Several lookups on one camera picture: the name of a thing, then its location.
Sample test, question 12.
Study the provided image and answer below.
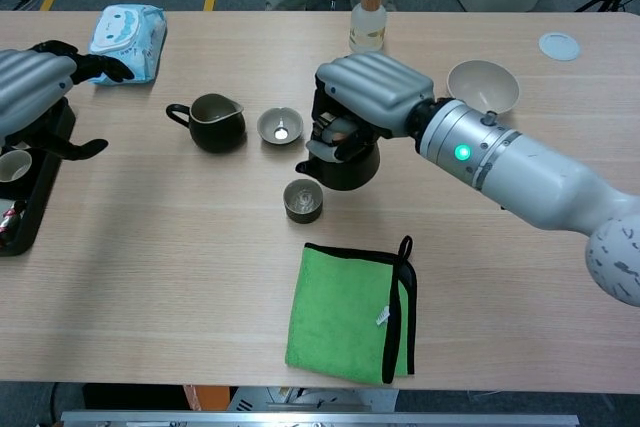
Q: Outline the glass bottle with wooden cap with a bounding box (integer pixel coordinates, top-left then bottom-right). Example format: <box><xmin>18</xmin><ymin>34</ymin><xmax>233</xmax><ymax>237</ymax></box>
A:
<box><xmin>348</xmin><ymin>0</ymin><xmax>388</xmax><ymax>54</ymax></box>

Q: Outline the black tray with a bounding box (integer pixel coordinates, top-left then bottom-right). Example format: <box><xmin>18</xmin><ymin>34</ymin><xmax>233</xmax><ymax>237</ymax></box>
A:
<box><xmin>0</xmin><ymin>96</ymin><xmax>77</xmax><ymax>257</ymax></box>

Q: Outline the white cup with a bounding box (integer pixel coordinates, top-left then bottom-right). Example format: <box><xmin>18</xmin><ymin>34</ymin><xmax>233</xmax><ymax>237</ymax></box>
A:
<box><xmin>0</xmin><ymin>149</ymin><xmax>33</xmax><ymax>184</ymax></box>

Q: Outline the green cloth with black trim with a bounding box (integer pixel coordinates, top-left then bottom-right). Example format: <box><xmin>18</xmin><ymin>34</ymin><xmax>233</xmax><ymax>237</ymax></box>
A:
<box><xmin>284</xmin><ymin>235</ymin><xmax>418</xmax><ymax>386</ymax></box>

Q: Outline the blue wet wipes pack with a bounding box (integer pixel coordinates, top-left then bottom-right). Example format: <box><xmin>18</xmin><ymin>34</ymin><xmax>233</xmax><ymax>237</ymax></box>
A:
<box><xmin>87</xmin><ymin>4</ymin><xmax>167</xmax><ymax>86</ymax></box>

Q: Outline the cream white bowl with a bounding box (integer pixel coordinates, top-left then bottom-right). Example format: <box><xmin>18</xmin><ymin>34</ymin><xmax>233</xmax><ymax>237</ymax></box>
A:
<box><xmin>446</xmin><ymin>59</ymin><xmax>521</xmax><ymax>116</ymax></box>

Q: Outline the orange brown object under table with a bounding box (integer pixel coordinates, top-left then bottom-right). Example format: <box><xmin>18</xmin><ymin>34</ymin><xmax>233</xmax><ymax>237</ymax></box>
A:
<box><xmin>182</xmin><ymin>384</ymin><xmax>231</xmax><ymax>412</ymax></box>

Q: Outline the grey-green teacup upper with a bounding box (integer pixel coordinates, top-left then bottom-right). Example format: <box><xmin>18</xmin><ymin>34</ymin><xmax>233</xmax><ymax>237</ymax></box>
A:
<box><xmin>256</xmin><ymin>106</ymin><xmax>305</xmax><ymax>147</ymax></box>

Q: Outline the black ceramic pitcher with handle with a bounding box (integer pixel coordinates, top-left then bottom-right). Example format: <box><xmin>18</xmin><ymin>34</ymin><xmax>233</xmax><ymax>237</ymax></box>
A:
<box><xmin>165</xmin><ymin>93</ymin><xmax>248</xmax><ymax>154</ymax></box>

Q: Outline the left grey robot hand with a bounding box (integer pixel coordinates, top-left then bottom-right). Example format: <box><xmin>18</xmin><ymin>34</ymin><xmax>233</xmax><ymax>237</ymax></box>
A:
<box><xmin>0</xmin><ymin>39</ymin><xmax>135</xmax><ymax>162</ymax></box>

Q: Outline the aluminium rail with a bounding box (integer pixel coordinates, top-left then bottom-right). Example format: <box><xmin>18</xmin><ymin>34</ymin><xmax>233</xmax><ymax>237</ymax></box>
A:
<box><xmin>59</xmin><ymin>410</ymin><xmax>580</xmax><ymax>427</ymax></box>

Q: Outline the red and white snack packet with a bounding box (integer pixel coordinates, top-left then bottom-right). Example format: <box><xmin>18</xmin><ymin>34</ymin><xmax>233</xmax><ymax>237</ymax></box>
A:
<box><xmin>0</xmin><ymin>199</ymin><xmax>26</xmax><ymax>248</ymax></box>

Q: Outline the black teapot with bail handle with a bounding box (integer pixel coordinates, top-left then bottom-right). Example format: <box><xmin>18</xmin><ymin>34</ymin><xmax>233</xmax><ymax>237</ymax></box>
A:
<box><xmin>294</xmin><ymin>139</ymin><xmax>381</xmax><ymax>192</ymax></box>

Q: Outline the dark olive cylindrical teacup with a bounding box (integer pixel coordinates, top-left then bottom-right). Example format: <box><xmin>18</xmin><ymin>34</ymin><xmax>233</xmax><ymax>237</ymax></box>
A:
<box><xmin>282</xmin><ymin>178</ymin><xmax>324</xmax><ymax>224</ymax></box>

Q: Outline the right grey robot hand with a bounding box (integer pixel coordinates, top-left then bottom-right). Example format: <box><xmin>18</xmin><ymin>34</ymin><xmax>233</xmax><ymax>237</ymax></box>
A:
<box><xmin>305</xmin><ymin>51</ymin><xmax>435</xmax><ymax>164</ymax></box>

